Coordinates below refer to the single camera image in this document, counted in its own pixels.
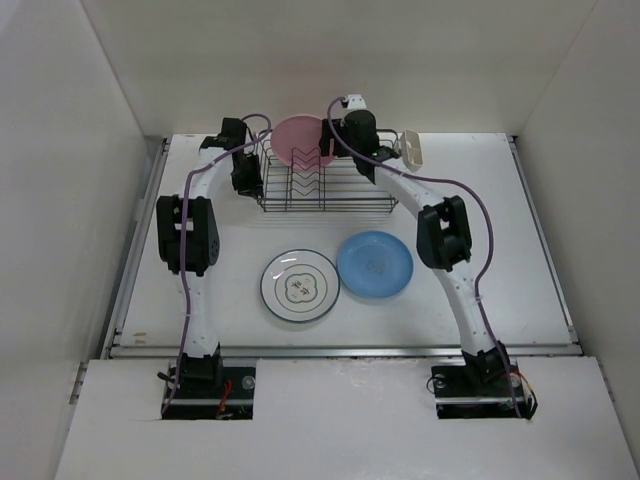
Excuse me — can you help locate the pink plate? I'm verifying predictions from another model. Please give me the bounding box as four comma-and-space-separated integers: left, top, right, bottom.
270, 114, 334, 173

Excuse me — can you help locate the blue plate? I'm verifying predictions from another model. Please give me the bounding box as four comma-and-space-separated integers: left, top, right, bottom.
336, 230, 414, 303

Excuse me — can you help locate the white plate grey flower outline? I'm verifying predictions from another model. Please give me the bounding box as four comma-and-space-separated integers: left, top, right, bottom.
260, 249, 341, 325

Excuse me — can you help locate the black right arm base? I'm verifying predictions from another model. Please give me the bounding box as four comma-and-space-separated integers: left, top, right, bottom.
426, 355, 539, 420

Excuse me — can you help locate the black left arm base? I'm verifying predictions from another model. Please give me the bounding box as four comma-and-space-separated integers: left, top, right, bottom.
157, 354, 257, 421

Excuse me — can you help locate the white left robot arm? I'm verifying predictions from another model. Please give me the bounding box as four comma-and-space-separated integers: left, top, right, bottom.
156, 114, 270, 359

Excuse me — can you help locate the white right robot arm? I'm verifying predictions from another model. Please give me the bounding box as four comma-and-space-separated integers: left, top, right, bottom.
319, 110, 507, 394

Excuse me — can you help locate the white cutlery holder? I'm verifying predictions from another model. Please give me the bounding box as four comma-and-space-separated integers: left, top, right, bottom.
399, 130, 424, 173

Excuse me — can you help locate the metal wire dish rack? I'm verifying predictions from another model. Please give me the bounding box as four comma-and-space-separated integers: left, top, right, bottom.
257, 139, 397, 213

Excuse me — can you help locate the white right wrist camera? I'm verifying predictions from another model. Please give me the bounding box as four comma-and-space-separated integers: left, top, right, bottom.
340, 94, 367, 111

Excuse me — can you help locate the metal table edge rail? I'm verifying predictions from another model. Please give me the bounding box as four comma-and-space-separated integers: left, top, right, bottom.
102, 343, 583, 359

